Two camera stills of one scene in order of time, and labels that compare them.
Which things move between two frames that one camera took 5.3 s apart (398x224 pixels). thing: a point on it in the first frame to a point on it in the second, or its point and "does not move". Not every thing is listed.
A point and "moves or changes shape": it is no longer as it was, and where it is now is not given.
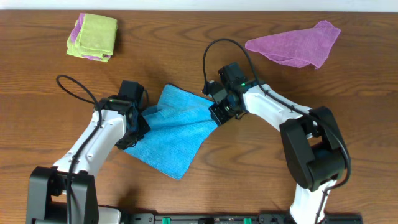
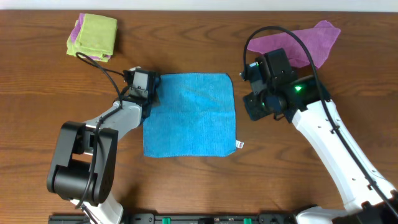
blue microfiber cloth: x=179 y=125 moves or changes shape
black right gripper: x=214 y=109 to x=250 y=101
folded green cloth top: x=96 y=35 does not move
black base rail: x=242 y=218 does not move
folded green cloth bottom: x=71 y=51 does not move
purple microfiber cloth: x=298 y=48 does not move
